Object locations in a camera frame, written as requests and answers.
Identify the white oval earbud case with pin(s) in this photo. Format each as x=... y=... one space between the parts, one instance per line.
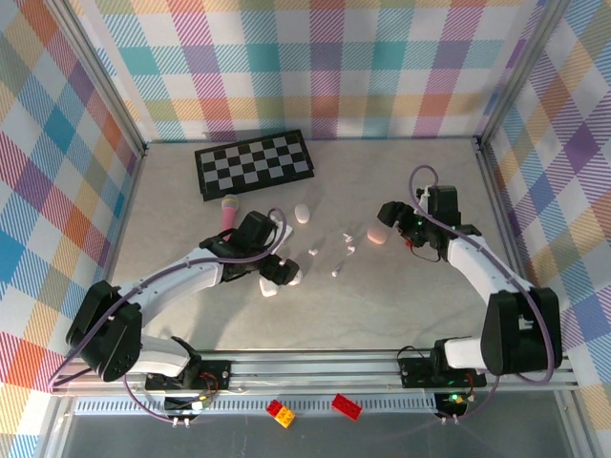
x=301 y=213

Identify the white earbud charging case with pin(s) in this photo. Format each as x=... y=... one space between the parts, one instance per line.
x=268 y=288

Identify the pink earbud case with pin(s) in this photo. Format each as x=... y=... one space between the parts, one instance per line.
x=377 y=235

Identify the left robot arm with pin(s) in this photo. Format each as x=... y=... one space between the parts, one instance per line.
x=162 y=286

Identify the pink toy microphone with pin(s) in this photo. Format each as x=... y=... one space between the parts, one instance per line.
x=230 y=204

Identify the black and white chessboard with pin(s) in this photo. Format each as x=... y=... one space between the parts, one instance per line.
x=253 y=162

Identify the red and yellow toy brick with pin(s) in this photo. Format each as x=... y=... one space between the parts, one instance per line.
x=280 y=412

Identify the black controller board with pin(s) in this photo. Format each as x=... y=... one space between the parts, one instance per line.
x=453 y=404
x=188 y=404

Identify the aluminium side rail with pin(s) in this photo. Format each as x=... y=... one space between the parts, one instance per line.
x=501 y=205
x=124 y=224

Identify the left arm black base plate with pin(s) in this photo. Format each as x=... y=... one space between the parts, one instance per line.
x=219 y=377

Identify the wide aluminium base rail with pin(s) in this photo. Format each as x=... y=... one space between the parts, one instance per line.
x=310 y=369

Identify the aluminium frame post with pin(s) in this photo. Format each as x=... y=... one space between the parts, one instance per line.
x=518 y=71
x=100 y=76

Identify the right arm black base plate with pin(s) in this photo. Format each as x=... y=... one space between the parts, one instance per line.
x=415 y=372

